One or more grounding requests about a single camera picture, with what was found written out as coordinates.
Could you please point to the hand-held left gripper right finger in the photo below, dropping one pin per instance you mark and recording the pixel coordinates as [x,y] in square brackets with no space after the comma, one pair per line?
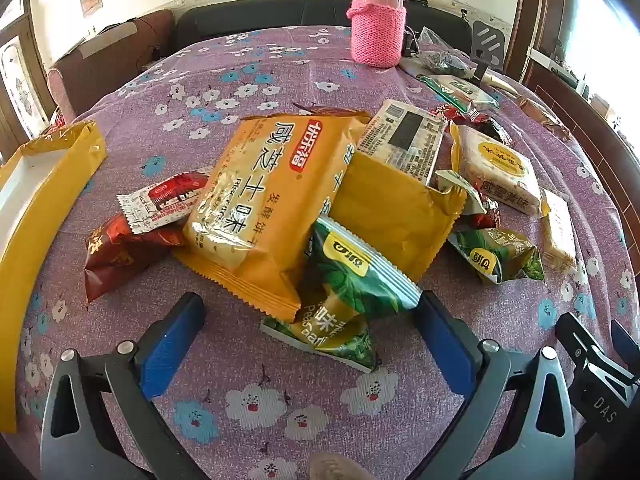
[445,345]

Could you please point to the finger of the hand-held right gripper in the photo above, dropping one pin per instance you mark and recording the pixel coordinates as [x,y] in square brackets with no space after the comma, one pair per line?
[627,342]
[600,385]

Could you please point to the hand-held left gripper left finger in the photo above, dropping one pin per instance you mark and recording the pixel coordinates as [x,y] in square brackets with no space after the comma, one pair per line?
[167,345]

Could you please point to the green pea snack packet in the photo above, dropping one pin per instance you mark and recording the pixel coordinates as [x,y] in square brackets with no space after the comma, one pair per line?
[355,265]
[495,255]
[335,337]

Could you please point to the yellow bag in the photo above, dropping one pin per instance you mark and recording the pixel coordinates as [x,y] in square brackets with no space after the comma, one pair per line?
[395,220]

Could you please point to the white and red snack packet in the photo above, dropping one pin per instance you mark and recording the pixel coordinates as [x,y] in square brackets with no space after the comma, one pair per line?
[160,197]

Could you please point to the large yellow cracker packet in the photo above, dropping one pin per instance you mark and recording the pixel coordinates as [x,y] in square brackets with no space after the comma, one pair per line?
[250,195]

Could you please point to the yellow cardboard box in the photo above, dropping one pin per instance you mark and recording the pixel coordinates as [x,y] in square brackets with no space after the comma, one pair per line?
[45,195]

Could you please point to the dark red snack packet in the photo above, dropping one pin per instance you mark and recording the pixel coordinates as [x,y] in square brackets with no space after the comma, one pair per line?
[120,260]

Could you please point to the small pale cracker packet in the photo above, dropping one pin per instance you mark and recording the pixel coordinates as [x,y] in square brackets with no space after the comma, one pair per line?
[557,230]

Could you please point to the small red snack packet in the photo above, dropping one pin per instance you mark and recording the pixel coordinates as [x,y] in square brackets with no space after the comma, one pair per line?
[487,215]

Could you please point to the purple floral tablecloth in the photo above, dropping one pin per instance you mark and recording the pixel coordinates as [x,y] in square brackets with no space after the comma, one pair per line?
[320,410]

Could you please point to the small green and white packet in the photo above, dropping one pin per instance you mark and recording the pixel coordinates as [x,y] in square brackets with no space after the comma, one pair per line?
[460,187]

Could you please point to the clear rice cracker packet yellow label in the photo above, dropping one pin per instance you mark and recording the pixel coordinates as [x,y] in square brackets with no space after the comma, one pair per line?
[500,165]

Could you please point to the clear cracker packet black label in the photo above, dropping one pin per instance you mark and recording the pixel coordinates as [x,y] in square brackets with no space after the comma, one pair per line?
[405,135]

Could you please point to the red candy packets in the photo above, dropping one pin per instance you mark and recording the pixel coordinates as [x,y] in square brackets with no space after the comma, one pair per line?
[475,120]

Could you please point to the brown bread in clear wrapper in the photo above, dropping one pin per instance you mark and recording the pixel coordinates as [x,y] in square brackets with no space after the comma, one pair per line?
[542,112]

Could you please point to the round cracker packet green label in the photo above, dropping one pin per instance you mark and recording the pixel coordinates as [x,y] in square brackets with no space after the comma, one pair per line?
[460,90]

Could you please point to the white horn-shaped object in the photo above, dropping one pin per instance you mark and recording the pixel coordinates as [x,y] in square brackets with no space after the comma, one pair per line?
[497,82]

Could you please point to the brown armchair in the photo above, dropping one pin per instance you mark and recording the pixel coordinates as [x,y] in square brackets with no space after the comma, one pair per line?
[110,65]

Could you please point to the clear plastic bag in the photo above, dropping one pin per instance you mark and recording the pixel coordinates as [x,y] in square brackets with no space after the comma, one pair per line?
[440,47]

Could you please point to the grey phone stand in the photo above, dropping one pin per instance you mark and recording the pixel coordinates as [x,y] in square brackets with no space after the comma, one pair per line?
[489,42]

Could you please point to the small black object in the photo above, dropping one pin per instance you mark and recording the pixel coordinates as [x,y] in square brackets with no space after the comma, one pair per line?
[409,40]

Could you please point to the wooden framed window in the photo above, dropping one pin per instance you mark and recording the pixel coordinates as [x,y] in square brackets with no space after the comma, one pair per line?
[17,75]

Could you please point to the pink bottle with knitted sleeve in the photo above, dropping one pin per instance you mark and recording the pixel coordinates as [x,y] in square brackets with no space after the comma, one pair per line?
[377,25]

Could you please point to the black sofa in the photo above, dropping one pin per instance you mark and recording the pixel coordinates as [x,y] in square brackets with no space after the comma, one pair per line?
[260,17]

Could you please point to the small wall note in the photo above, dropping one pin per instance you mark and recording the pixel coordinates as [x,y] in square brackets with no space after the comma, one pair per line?
[91,1]

